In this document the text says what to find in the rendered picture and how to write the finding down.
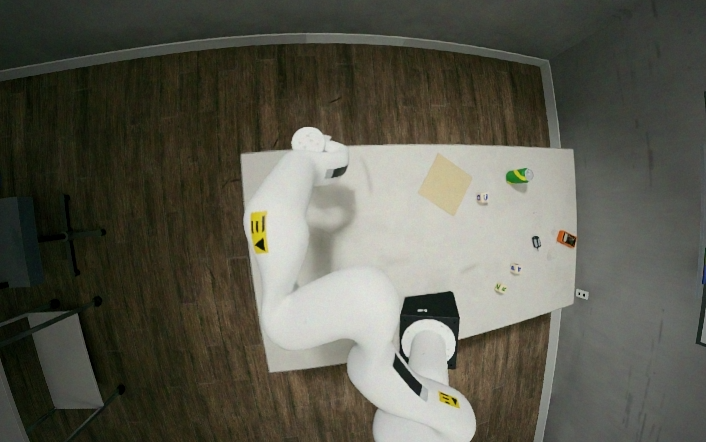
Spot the tan square mat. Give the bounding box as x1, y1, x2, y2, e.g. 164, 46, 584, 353
418, 153, 473, 216

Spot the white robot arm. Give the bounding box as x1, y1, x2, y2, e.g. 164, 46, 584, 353
244, 127, 476, 442

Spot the green drink can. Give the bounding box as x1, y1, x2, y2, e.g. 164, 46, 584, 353
506, 168, 534, 184

